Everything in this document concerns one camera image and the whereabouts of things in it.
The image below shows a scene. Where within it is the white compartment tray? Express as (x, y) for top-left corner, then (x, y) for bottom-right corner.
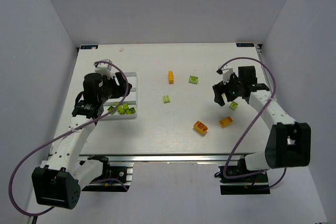
(100, 72), (138, 121)

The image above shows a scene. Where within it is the pale green lego brick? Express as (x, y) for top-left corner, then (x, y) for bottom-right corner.
(229, 101), (238, 111)

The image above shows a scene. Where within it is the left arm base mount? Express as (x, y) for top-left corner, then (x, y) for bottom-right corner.
(82, 163), (133, 193)

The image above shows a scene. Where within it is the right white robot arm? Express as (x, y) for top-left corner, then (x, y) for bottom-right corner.
(213, 66), (311, 171)

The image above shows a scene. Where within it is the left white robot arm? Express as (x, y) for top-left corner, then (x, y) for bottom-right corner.
(32, 72), (132, 209)

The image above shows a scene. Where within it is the left blue label sticker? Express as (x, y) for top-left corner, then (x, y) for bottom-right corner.
(80, 45), (98, 50)

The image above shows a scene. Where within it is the light green lego brick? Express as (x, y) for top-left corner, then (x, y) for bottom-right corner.
(163, 95), (171, 103)
(188, 76), (198, 84)

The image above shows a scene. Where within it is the small dark green lego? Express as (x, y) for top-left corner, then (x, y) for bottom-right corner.
(107, 106), (115, 114)

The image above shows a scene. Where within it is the orange curved lego brick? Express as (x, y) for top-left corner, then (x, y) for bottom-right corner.
(193, 121), (208, 135)

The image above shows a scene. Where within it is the long orange lego brick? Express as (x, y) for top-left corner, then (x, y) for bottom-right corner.
(168, 71), (174, 84)

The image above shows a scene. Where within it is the right blue label sticker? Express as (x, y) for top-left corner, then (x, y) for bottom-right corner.
(236, 42), (255, 47)

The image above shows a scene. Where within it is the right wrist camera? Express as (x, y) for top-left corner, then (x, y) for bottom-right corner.
(216, 65), (234, 84)

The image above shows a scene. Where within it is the blue label sticker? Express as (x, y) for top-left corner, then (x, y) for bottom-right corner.
(80, 45), (98, 50)
(236, 42), (255, 47)

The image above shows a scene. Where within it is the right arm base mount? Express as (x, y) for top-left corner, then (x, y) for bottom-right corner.
(214, 166), (270, 195)

